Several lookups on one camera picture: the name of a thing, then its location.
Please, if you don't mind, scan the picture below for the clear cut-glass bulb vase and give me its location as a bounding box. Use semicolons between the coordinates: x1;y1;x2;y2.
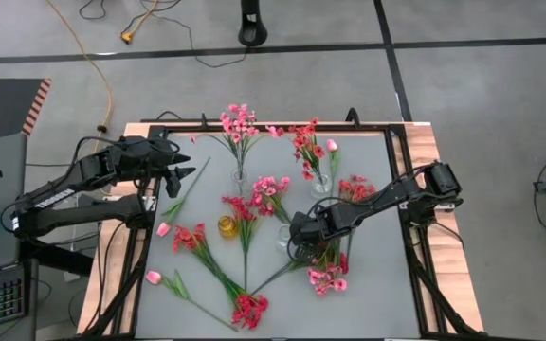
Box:
231;168;250;195

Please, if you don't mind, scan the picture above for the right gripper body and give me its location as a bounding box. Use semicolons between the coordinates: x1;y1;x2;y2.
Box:
289;207;350;250

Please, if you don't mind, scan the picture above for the pink tulip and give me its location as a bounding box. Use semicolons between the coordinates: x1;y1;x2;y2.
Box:
144;268;239;332
155;156;211;238
324;137;341;188

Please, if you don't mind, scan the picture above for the yellow cable with plug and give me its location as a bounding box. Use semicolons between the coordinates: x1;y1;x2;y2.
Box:
119;0;159;45

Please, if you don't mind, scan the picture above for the black mat with striped edge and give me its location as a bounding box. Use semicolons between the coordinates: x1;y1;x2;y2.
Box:
0;78;52;146

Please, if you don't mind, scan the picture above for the yellow ribbed glass vase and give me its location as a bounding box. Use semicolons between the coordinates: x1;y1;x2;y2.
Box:
217;215;240;240

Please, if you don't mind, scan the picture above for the red flower bunch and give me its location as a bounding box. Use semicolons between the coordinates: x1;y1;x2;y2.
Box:
220;195;263;291
251;250;350;296
337;173;378;205
287;117;327;186
171;222;246;304
229;293;270;332

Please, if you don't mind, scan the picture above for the long yellow extension cable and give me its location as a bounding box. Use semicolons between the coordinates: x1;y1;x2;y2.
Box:
45;0;115;157

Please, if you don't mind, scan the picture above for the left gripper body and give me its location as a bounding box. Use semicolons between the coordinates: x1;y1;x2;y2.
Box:
128;136;179;184

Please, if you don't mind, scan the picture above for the black pedestal floor stand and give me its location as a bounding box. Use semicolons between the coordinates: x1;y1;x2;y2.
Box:
237;0;269;47

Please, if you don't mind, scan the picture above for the clear diamond-pattern glass jar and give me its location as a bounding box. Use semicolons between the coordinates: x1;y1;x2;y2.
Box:
310;173;334;199

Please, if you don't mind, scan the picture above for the thin black floor cable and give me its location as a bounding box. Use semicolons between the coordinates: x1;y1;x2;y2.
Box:
128;0;249;69
78;0;109;21

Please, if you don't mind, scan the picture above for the tall clear glass vase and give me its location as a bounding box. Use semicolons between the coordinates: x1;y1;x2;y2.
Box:
275;224;296;252

